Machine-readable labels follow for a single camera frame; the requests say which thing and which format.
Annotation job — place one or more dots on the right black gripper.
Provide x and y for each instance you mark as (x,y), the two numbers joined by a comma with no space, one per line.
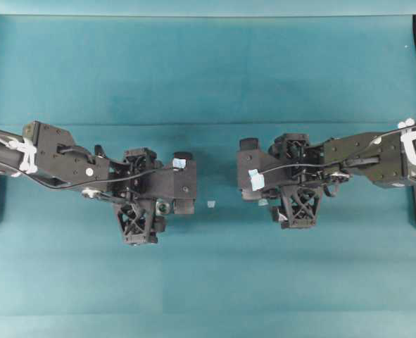
(301,195)

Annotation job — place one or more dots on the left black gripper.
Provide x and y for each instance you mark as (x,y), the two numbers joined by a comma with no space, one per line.
(138,219)

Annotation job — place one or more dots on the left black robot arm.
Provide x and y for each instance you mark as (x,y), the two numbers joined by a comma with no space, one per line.
(49,156)

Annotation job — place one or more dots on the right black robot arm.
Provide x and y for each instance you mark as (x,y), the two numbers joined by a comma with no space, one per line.
(386,159)

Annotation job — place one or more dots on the teal table mat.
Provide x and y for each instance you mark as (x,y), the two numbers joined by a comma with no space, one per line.
(201,85)

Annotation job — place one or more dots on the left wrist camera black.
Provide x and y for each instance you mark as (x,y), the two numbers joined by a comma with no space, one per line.
(174,185)

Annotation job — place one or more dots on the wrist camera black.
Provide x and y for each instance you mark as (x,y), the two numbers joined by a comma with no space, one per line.
(259,175)
(174,185)

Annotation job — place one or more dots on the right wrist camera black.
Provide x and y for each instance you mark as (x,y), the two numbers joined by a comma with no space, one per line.
(259,175)

